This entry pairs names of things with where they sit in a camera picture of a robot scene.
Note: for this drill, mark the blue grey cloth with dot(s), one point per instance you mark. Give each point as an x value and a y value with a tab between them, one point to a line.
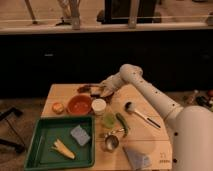
137	160

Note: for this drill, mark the light green cup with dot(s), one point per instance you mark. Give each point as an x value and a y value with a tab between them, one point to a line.
109	120

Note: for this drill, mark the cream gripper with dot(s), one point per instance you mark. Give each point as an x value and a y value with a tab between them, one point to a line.
106	90

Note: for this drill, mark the orange bowl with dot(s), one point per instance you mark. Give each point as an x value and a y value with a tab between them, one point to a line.
79	105

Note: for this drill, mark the metal measuring cup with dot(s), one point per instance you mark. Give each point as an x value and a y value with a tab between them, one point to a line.
112	139

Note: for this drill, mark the white round container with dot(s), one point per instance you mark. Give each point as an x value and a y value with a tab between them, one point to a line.
98	106

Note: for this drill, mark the blue sponge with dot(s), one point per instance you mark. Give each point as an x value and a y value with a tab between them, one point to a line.
80	135

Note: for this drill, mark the dark red plate piece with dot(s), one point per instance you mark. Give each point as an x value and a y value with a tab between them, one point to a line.
84	89

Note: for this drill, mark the brown felt eraser block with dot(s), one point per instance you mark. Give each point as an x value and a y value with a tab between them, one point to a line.
95	90

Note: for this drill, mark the green pepper toy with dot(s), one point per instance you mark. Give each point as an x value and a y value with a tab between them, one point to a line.
123	122

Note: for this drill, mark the dark purple bowl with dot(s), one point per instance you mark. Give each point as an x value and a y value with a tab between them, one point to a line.
107	99

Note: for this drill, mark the green plastic tray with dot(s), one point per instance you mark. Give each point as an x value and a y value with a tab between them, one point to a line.
41	155

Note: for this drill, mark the yellow corn toy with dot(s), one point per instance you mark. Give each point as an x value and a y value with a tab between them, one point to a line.
62	149

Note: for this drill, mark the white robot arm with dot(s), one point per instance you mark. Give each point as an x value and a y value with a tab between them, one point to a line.
192	125

